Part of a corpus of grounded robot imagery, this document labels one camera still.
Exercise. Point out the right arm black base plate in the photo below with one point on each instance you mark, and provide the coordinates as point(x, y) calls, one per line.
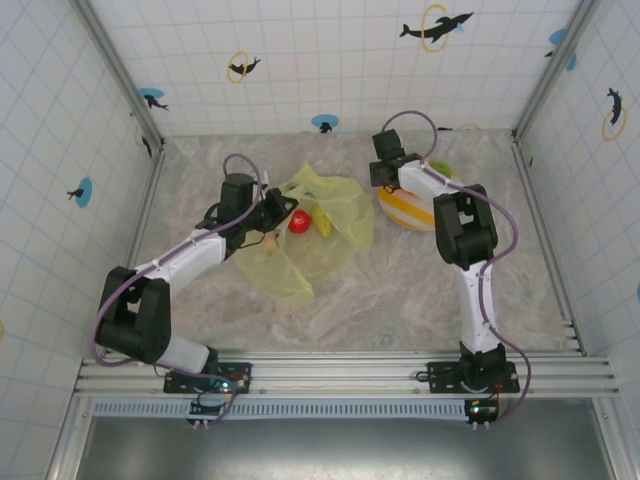
point(440, 372)

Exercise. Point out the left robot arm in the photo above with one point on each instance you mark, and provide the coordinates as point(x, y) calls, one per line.
point(190, 252)

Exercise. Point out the yellow white striped plate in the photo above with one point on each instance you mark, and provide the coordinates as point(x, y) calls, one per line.
point(410, 207)

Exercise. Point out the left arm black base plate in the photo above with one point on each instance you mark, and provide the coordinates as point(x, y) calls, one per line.
point(240, 372)

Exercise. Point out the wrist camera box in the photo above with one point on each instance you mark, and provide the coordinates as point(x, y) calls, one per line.
point(387, 142)
point(237, 195)

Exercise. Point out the yellow green corn cob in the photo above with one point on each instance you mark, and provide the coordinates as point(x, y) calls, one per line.
point(322, 221)

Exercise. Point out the grey metal panel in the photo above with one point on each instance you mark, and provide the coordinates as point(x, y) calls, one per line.
point(350, 450)

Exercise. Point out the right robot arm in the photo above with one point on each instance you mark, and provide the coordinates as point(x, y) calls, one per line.
point(480, 300)

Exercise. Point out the small peach coloured fruit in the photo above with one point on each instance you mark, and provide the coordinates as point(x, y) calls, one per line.
point(269, 244)

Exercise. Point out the aluminium mounting rail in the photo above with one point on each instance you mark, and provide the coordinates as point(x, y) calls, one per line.
point(350, 370)

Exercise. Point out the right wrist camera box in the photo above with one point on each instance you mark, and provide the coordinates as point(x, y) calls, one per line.
point(387, 142)

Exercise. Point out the red tomato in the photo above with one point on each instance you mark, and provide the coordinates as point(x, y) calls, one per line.
point(299, 221)

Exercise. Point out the aluminium corner post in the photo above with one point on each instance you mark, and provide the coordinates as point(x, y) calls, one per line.
point(119, 75)
point(550, 75)

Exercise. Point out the yellow avocado print plastic bag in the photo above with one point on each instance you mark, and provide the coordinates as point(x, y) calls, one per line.
point(280, 280)

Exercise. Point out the black fish wall sticker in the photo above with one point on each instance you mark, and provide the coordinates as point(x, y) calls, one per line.
point(147, 146)

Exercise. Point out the aluminium side rail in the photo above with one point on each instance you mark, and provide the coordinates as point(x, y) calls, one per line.
point(149, 200)
point(533, 190)

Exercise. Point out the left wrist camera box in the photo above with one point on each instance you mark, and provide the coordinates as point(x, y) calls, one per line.
point(237, 195)

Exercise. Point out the blue patch sticker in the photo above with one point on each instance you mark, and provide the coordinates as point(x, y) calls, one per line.
point(557, 36)

